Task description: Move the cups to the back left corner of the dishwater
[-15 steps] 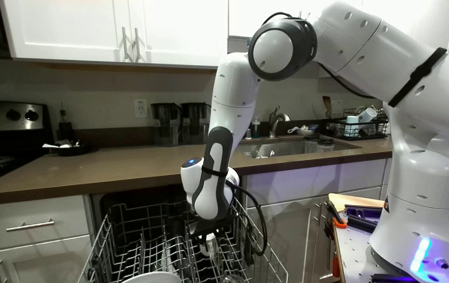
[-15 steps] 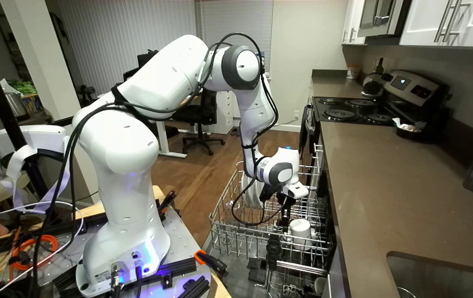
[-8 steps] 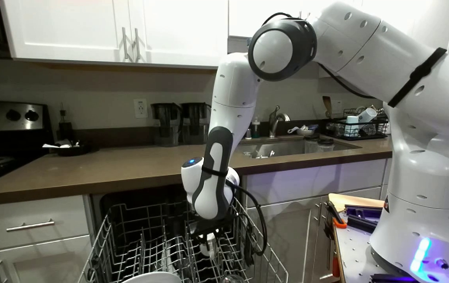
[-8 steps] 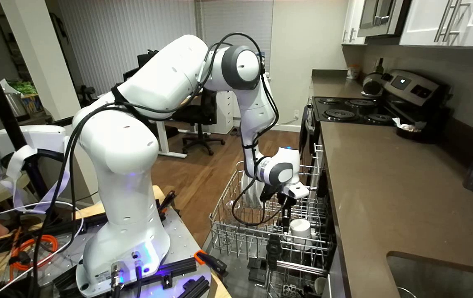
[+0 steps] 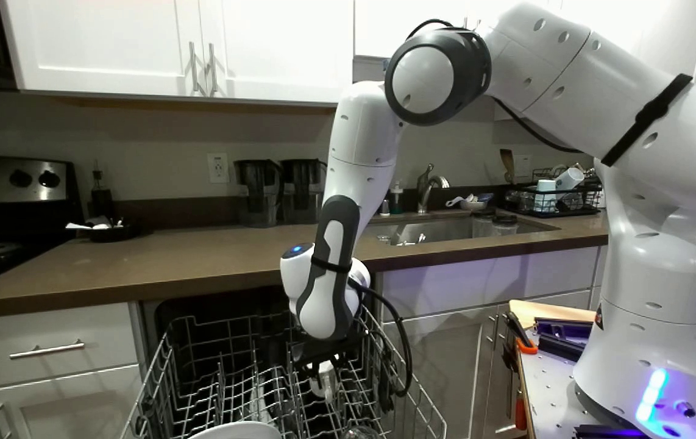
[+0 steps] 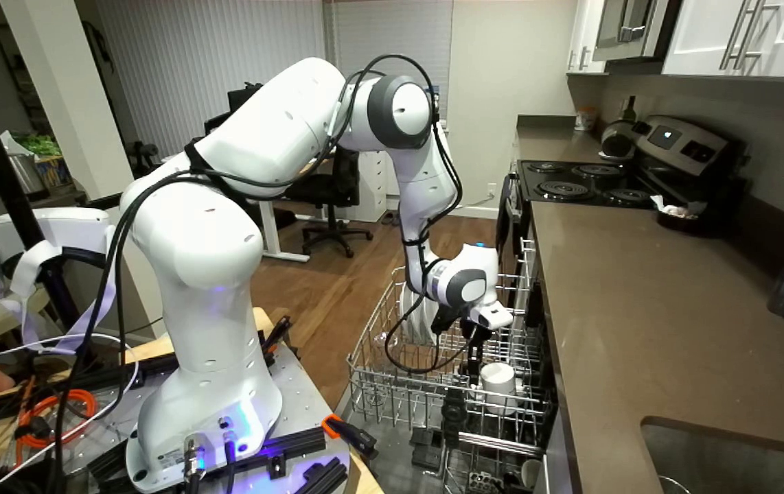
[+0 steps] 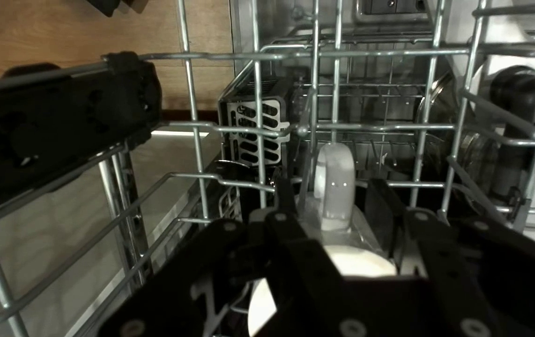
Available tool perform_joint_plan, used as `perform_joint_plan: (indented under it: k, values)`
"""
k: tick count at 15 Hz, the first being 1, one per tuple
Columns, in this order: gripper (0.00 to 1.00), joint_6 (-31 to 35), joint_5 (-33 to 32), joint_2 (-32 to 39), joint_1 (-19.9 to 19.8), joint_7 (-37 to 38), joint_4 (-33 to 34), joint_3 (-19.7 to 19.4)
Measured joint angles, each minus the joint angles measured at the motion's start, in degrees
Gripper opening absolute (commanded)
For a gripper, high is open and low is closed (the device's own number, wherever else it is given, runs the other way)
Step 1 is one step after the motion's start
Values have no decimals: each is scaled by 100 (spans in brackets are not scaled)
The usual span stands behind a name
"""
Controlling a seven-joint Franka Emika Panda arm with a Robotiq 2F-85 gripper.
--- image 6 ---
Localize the white cup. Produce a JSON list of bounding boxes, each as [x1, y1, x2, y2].
[[479, 362, 518, 416]]

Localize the white plates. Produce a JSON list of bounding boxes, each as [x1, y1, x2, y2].
[[399, 280, 438, 345]]

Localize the dishwasher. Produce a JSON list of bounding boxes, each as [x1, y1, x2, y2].
[[336, 237, 575, 494]]

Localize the dishwasher door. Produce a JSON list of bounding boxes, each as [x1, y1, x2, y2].
[[336, 403, 449, 494]]

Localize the cutlery basket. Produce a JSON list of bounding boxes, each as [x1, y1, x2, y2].
[[466, 470, 503, 494]]

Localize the orange black clamp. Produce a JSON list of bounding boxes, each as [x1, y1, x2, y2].
[[260, 315, 293, 357], [321, 414, 379, 459]]

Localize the white drawer unit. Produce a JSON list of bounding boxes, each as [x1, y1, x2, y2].
[[344, 150, 390, 224]]

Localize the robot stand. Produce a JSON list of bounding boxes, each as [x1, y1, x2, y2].
[[0, 307, 386, 494]]

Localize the black office chair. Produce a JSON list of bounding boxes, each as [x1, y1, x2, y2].
[[284, 145, 374, 259]]

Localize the white desk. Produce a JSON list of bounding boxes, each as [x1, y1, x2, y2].
[[244, 154, 334, 264]]

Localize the dark bowl with white contents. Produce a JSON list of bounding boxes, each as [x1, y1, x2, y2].
[[650, 195, 708, 234]]

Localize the steel kettle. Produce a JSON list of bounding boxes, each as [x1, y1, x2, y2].
[[600, 121, 652, 160]]

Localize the black electric stove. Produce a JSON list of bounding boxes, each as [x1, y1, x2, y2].
[[496, 115, 751, 237]]

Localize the kitchen sink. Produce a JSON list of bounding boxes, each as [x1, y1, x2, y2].
[[641, 416, 784, 494]]

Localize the over-range microwave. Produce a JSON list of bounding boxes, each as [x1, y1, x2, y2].
[[592, 0, 681, 64]]

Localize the window blinds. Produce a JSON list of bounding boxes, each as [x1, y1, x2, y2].
[[93, 0, 454, 158]]

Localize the white headset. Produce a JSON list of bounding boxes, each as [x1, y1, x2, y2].
[[0, 207, 118, 355]]

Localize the green leafy plant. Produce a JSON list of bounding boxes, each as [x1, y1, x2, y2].
[[16, 133, 63, 158]]

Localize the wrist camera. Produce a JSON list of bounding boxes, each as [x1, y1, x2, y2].
[[432, 305, 465, 337]]

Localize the wire dishwasher rack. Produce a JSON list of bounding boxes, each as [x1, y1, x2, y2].
[[347, 239, 552, 441], [433, 427, 549, 494]]

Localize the steel cabinet handle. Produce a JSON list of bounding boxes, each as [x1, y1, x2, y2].
[[735, 0, 768, 72], [719, 0, 751, 70]]

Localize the orange cable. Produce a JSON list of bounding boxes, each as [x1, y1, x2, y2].
[[13, 388, 99, 469]]

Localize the white cable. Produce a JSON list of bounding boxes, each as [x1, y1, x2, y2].
[[0, 332, 140, 481]]

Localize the steel pot with black handle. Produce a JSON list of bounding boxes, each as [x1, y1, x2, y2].
[[0, 152, 51, 202]]

